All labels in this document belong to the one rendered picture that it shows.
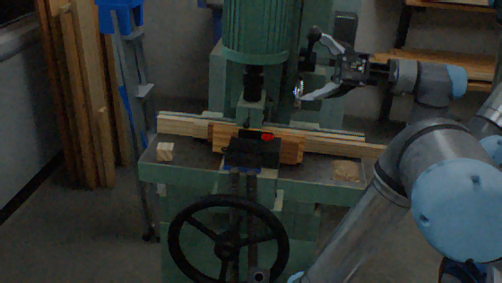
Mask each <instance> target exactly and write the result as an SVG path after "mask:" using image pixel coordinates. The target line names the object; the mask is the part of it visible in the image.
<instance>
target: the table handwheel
mask: <svg viewBox="0 0 502 283"><path fill-rule="evenodd" d="M208 207H235V208H239V209H241V210H245V211H247V212H249V213H252V214H254V215H256V216H257V217H258V218H259V219H261V220H262V221H263V222H264V223H265V224H267V225H268V227H269V228H270V229H271V230H272V233H269V234H266V235H260V236H253V237H249V238H246V239H240V236H239V230H240V224H241V219H242V217H243V216H239V227H237V226H234V225H231V224H230V223H229V217H228V219H227V223H226V226H225V228H224V232H221V233H220V234H218V235H217V234H216V233H214V232H213V231H212V230H211V229H209V228H207V227H206V226H205V225H203V224H202V223H200V222H199V221H198V220H196V219H194V218H193V217H192V216H191V215H192V214H194V213H196V212H197V211H199V210H202V209H205V208H208ZM185 221H186V222H187V223H189V224H191V225H192V226H193V227H195V228H196V229H199V230H200V231H202V233H203V234H205V235H207V236H208V237H209V238H211V240H213V241H214V242H215V246H214V248H213V252H214V254H215V256H216V257H218V259H220V260H222V262H221V272H220V276H219V279H213V278H211V277H209V276H207V275H205V274H204V273H202V272H201V271H199V270H197V269H196V268H194V267H193V266H192V265H191V263H190V262H189V261H188V260H187V259H186V257H185V255H184V254H183V252H182V251H181V248H180V245H179V231H180V229H181V228H182V226H183V224H184V223H185ZM275 239H276V241H277V245H278V255H277V257H276V260H275V262H274V263H273V266H272V267H271V268H270V269H269V271H270V272H271V278H270V283H273V282H274V281H275V280H276V279H277V278H278V277H279V276H280V275H281V274H282V273H283V272H284V268H285V267H286V265H287V263H288V261H289V258H290V240H289V238H288V235H287V233H286V231H285V228H284V226H283V224H282V223H281V222H280V220H279V219H277V217H276V216H275V215H274V214H273V213H271V212H270V211H269V210H268V209H267V208H266V207H264V206H263V205H262V204H260V203H258V202H254V201H252V200H251V199H248V198H246V197H244V196H238V195H234V194H227V193H216V194H210V195H206V196H201V197H198V198H196V199H194V200H192V201H190V202H188V203H186V204H185V206H183V207H181V208H180V209H179V211H178V212H177V213H176V214H175V215H174V218H173V219H172V220H171V222H170V224H169V231H168V246H169V253H170V256H171V257H172V259H173V261H174V263H175V264H176V265H177V267H178V268H179V269H180V270H181V271H182V272H183V273H185V275H186V276H187V277H188V278H189V279H191V280H193V282H195V283H247V282H246V281H241V282H229V281H225V279H226V274H227V269H228V266H229V262H233V261H235V260H236V259H237V258H238V257H239V253H240V247H242V246H249V245H252V244H257V243H261V242H264V241H268V240H275Z"/></svg>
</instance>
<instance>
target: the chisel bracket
mask: <svg viewBox="0 0 502 283"><path fill-rule="evenodd" d="M266 99H267V90H262V99H261V100H260V101H245V100H244V99H243V91H242V92H241V95H240V99H239V102H238V104H237V111H236V124H235V126H236V127H243V126H242V124H243V123H245V121H246V119H247V118H248V117H250V118H251V120H250V122H249V123H250V127H249V129H262V125H263V123H264V120H263V119H264V113H265V101H266Z"/></svg>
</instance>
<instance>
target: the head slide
mask: <svg viewBox="0 0 502 283"><path fill-rule="evenodd" d="M282 65H283V63H278V64H264V69H263V71H264V85H263V90H267V99H266V100H269V99H273V109H272V112H274V113H277V111H278V107H279V102H280V101H279V99H280V87H281V81H282V77H281V73H282ZM243 70H245V64H244V63H237V62H234V61H233V69H232V85H231V102H230V106H231V107H237V104H238V102H239V99H240V95H241V92H242V90H243V85H242V72H243Z"/></svg>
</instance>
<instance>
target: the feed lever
mask: <svg viewBox="0 0 502 283"><path fill-rule="evenodd" d="M306 36H307V40H308V45H307V51H302V50H301V52H300V51H299V62H298V69H297V70H299V71H301V72H309V73H312V72H314V71H315V69H316V56H317V53H316V52H312V50H313V46H314V45H315V42H317V41H319V40H320V38H322V36H323V32H322V31H321V29H320V28H319V27H317V26H316V25H312V26H310V27H308V28H307V32H306Z"/></svg>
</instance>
